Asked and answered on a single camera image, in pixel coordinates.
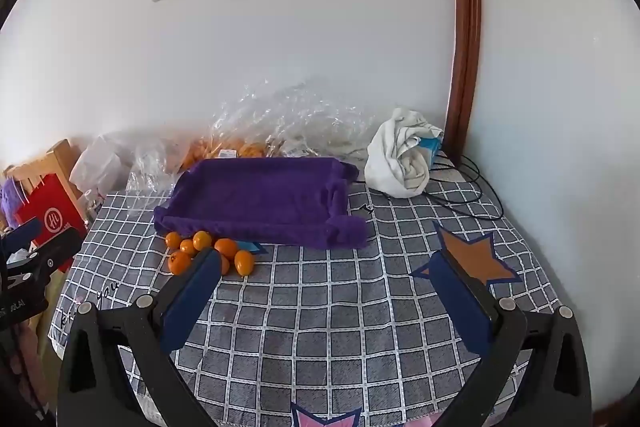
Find red paper bag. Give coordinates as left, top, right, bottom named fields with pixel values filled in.
left=14, top=173, right=87, bottom=247

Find purple fleece towel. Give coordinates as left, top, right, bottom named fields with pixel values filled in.
left=154, top=157, right=368, bottom=249

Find small orange mandarin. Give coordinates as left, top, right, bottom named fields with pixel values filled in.
left=192, top=231, right=213, bottom=251
left=180, top=239, right=198, bottom=257
left=165, top=232, right=182, bottom=251
left=219, top=254, right=231, bottom=275
left=214, top=239, right=239, bottom=260

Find black cable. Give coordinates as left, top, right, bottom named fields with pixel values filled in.
left=424, top=150, right=506, bottom=223

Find brown wooden door frame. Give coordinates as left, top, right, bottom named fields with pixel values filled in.
left=442, top=0, right=482, bottom=166

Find white plastic bag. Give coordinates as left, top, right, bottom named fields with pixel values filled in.
left=70, top=132, right=136, bottom=196

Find plastic bag of oranges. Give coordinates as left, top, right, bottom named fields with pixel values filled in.
left=126, top=136, right=266, bottom=192

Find round orange mandarin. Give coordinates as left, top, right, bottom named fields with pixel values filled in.
left=167, top=251, right=192, bottom=275

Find oval orange kumquat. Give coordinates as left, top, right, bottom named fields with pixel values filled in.
left=233, top=251, right=255, bottom=277

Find brown cardboard box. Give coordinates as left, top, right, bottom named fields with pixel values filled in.
left=3, top=139, right=81, bottom=200

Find grey checkered tablecloth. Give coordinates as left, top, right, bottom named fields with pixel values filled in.
left=48, top=154, right=561, bottom=427

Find white crumpled towel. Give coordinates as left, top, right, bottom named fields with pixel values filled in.
left=364, top=107, right=444, bottom=198

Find clear crumpled plastic bag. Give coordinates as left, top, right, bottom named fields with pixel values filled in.
left=210, top=81, right=376, bottom=162

